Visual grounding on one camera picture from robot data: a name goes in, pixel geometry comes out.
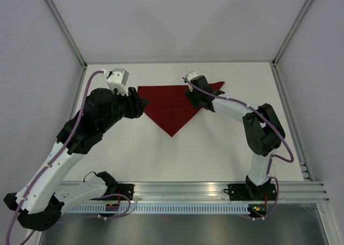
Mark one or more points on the aluminium frame post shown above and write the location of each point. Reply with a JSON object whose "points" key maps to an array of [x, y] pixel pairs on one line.
{"points": [[292, 31], [65, 31]]}

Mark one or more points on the aluminium mounting rail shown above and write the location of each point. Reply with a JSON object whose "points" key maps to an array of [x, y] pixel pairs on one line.
{"points": [[213, 192]]}

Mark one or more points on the left aluminium frame post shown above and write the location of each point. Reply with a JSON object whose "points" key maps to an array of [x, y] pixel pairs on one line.
{"points": [[65, 31]]}

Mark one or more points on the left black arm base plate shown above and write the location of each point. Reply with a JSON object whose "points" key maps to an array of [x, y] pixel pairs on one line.
{"points": [[126, 190]]}

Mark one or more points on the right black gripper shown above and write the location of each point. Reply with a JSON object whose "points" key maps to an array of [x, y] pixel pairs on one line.
{"points": [[191, 96]]}

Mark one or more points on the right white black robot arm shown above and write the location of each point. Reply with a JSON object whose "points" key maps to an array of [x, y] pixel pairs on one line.
{"points": [[263, 131]]}

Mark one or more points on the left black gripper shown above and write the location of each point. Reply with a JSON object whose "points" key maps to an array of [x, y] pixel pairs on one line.
{"points": [[136, 104]]}

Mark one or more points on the right aluminium frame post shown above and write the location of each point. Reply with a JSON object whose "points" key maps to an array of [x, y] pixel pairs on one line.
{"points": [[292, 31]]}

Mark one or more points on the rear aluminium frame bar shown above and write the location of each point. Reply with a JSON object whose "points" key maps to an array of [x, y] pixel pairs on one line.
{"points": [[178, 61]]}

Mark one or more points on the white slotted cable duct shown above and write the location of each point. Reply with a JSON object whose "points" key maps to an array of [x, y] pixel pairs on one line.
{"points": [[161, 208]]}

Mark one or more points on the dark red cloth napkin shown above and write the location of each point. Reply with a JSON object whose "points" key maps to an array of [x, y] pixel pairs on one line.
{"points": [[168, 106]]}

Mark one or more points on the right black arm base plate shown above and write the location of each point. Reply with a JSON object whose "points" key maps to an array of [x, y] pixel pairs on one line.
{"points": [[241, 192]]}

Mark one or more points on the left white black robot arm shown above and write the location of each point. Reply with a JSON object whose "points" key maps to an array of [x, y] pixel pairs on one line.
{"points": [[39, 204]]}

